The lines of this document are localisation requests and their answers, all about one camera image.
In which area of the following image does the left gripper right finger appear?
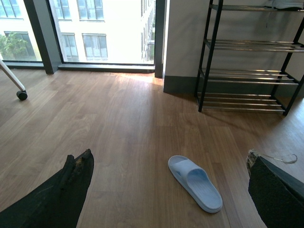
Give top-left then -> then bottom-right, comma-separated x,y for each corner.
246,149 -> 304,228

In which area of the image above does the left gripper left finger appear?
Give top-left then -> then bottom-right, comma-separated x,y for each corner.
0,149 -> 94,228

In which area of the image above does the light blue slipper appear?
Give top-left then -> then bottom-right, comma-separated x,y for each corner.
168,155 -> 223,213

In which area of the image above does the grey sneaker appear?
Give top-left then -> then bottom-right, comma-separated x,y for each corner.
266,0 -> 304,10

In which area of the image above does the black metal shoe rack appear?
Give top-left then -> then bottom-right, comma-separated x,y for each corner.
194,0 -> 304,116

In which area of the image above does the white table leg left caster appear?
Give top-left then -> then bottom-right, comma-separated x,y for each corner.
0,60 -> 28,101

